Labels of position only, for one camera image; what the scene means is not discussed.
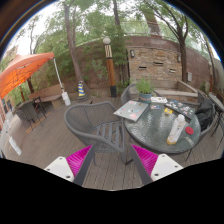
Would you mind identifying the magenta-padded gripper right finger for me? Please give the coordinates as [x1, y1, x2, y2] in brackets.
[129, 143, 184, 186]

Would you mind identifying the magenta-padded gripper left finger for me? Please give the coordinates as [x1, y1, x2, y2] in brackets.
[44, 144, 97, 187]

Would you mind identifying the clear plastic drink bottle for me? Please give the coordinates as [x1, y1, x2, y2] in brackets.
[166, 114, 187, 146]

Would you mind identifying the grey wicker armchair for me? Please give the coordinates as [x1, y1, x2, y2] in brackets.
[184, 91, 218, 161]
[120, 83, 139, 106]
[63, 101, 129, 164]

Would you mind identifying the silver laptop with stickers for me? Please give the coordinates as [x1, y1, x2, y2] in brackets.
[113, 100, 150, 123]

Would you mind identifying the black laptop with stickers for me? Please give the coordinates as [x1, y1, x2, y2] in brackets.
[164, 99, 197, 120]

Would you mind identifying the white printed booklet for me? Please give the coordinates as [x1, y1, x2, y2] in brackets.
[150, 96, 168, 104]

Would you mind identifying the white umbrella pole with base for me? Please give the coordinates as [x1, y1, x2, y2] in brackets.
[53, 58, 72, 107]

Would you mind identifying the green plant in blue pot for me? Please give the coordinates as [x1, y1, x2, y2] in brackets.
[135, 77, 156, 104]

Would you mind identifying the yellow blue striped cone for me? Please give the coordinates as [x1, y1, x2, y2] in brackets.
[77, 80, 87, 98]

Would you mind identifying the wooden bench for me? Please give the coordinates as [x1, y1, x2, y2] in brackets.
[28, 83, 64, 109]

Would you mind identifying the black jacket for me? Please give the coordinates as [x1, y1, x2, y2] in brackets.
[195, 98, 216, 132]

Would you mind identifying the orange patio umbrella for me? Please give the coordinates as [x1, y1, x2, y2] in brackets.
[0, 51, 55, 100]

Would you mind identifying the wooden lamp post with globe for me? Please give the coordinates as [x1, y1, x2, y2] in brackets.
[102, 35, 118, 98]

